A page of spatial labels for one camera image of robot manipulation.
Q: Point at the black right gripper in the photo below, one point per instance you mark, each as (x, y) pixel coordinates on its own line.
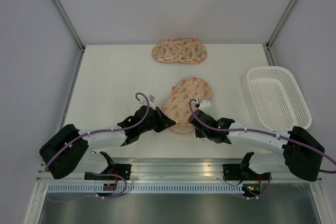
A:
(199, 134)

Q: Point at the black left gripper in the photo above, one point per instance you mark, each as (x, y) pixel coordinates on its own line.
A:
(165, 121)

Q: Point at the floral mesh laundry bag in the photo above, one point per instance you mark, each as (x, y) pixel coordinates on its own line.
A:
(188, 51)
(177, 107)

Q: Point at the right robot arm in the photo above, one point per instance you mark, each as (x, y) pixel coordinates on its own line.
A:
(295, 151)

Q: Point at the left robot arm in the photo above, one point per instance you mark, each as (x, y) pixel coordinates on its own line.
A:
(67, 148)

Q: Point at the white perforated plastic basket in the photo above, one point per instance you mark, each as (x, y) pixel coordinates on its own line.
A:
(274, 100)

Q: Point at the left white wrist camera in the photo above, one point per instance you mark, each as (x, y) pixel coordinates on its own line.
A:
(149, 100)

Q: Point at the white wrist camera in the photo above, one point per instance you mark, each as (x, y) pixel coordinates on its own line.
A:
(203, 104)
(149, 100)

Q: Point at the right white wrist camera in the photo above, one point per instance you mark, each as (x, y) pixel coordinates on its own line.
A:
(203, 104)

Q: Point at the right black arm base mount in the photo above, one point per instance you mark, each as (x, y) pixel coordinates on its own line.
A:
(241, 172)

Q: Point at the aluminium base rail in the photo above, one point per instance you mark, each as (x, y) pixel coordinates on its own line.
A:
(169, 170)

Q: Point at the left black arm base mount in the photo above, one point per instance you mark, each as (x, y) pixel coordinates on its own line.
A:
(104, 168)

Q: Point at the left aluminium frame post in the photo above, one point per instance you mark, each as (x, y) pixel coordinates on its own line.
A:
(65, 18)

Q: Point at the aluminium frame post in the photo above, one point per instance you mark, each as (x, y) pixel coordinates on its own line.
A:
(285, 14)
(65, 18)

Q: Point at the white slotted cable duct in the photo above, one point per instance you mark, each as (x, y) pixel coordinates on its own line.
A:
(137, 188)

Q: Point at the right aluminium frame post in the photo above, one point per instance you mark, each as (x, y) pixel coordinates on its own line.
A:
(285, 14)

